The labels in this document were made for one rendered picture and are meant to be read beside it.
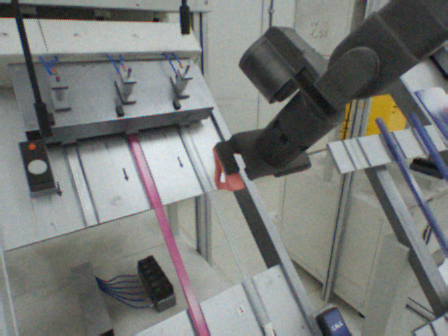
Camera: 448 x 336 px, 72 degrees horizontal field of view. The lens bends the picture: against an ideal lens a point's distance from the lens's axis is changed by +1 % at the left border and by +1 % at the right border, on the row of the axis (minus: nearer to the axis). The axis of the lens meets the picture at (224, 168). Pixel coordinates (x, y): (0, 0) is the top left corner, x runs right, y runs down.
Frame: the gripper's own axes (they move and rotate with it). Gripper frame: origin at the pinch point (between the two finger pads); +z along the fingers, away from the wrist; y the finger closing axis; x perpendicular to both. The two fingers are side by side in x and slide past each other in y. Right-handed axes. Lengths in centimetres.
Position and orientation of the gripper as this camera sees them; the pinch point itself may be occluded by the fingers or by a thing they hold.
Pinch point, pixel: (244, 176)
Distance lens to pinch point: 49.2
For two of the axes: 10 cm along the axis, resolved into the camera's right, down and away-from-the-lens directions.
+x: 3.8, 8.8, -2.9
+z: -3.9, 4.3, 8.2
